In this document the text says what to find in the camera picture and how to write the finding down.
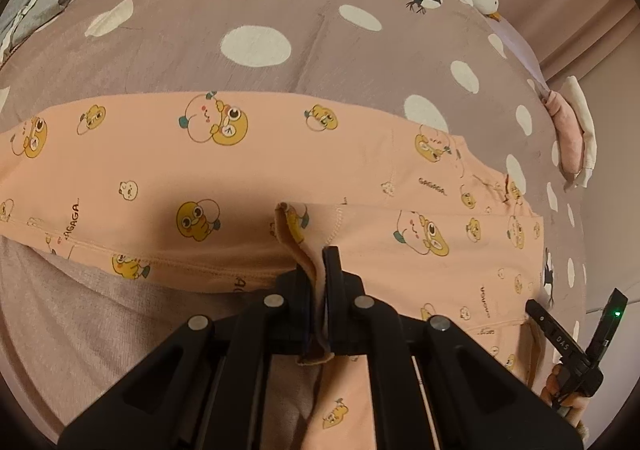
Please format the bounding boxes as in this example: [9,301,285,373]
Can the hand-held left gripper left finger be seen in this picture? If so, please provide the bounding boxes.
[57,263,322,450]

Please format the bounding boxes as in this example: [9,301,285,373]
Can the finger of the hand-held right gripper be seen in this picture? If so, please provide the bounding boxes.
[525,299,576,362]

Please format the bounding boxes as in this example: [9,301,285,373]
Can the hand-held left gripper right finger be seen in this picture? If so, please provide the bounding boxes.
[322,246,586,450]

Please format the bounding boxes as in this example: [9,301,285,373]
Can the peach cartoon print pants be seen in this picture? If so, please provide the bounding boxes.
[0,89,548,450]

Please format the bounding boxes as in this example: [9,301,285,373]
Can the person's right hand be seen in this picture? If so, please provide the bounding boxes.
[540,364,587,433]

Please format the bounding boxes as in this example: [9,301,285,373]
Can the folded pink cloth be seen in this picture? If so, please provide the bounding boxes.
[544,90,586,171]

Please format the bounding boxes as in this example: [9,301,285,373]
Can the folded white cloth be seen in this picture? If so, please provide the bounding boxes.
[560,76,598,191]

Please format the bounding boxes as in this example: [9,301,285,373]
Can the light pink bed sheet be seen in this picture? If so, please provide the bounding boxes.
[0,230,321,450]

